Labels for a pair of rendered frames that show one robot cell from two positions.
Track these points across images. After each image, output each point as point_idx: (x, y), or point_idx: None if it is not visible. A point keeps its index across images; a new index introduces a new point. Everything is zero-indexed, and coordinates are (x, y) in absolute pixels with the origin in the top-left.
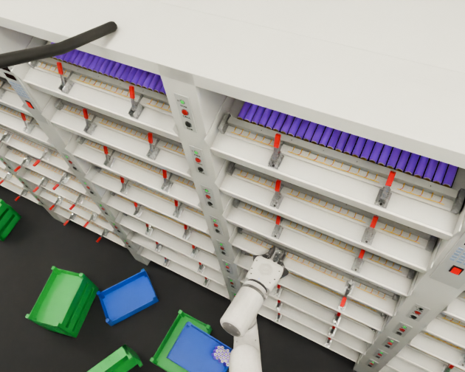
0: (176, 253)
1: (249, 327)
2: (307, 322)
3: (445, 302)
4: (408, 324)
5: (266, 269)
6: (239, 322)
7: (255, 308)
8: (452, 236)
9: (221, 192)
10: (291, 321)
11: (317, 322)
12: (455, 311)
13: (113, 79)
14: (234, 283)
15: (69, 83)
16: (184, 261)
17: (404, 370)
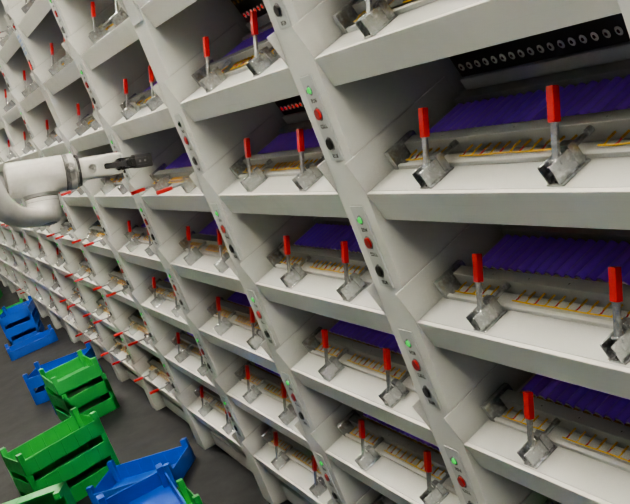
0: (195, 360)
1: (23, 181)
2: (271, 411)
3: (165, 74)
4: (213, 199)
5: (101, 154)
6: (9, 164)
7: (43, 166)
8: None
9: (89, 67)
10: (295, 466)
11: (283, 409)
12: (189, 97)
13: None
14: (202, 347)
15: (31, 4)
16: (197, 367)
17: (343, 455)
